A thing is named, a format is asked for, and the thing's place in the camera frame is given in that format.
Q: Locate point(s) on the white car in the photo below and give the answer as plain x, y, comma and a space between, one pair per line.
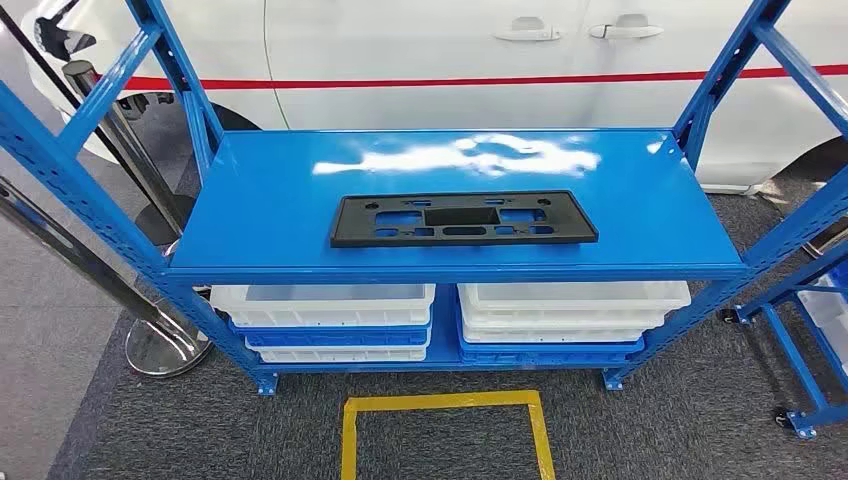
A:
430, 53

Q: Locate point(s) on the thin black pole stand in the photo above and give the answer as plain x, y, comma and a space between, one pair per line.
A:
156, 225

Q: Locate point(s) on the blue metal shelf rack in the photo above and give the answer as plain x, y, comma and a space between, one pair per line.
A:
265, 199

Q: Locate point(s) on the blue wheeled rack cart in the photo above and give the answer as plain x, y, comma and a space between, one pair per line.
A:
795, 371

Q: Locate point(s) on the black plastic plate bracket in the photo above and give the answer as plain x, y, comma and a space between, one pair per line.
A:
358, 225

